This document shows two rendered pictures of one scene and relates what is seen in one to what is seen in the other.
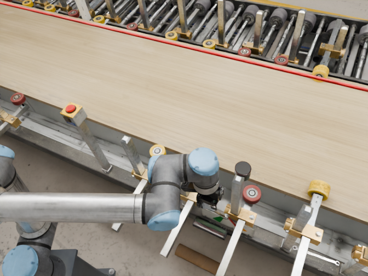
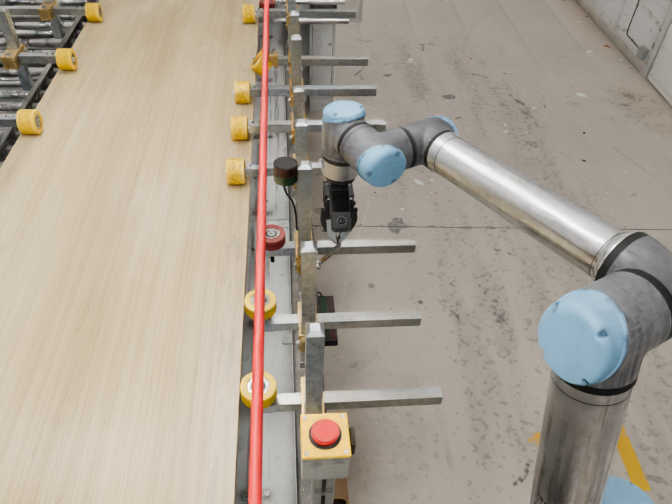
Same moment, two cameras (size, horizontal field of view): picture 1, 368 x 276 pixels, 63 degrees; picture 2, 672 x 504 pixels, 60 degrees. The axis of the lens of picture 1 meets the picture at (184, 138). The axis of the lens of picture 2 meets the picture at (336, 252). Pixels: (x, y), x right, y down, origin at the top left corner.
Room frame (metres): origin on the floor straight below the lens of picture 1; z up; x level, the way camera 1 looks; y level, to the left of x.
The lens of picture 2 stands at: (1.21, 0.78, 1.98)
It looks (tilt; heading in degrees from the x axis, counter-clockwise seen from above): 43 degrees down; 228
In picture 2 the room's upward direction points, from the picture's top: 3 degrees clockwise
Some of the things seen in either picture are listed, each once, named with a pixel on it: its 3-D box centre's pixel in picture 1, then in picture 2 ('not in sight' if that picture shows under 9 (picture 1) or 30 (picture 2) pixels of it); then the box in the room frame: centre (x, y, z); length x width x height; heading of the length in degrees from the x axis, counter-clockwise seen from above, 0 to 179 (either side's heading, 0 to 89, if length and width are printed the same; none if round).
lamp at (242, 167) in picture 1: (241, 181); (286, 197); (0.53, -0.19, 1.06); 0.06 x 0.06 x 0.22; 55
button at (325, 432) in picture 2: (70, 109); (325, 433); (0.93, 0.46, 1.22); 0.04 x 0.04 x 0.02
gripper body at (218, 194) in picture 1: (208, 191); (339, 190); (0.47, -0.05, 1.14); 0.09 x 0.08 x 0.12; 55
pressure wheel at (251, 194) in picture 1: (251, 197); (271, 246); (0.54, -0.25, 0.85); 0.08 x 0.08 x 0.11
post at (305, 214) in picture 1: (294, 232); (301, 189); (0.35, -0.37, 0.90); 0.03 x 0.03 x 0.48; 55
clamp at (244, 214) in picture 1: (240, 213); (303, 252); (0.48, -0.19, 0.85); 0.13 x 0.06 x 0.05; 55
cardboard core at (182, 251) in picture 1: (197, 258); (333, 460); (0.53, 0.05, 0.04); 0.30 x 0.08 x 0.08; 55
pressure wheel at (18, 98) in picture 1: (21, 102); not in sight; (1.43, 0.96, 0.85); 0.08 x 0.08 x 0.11
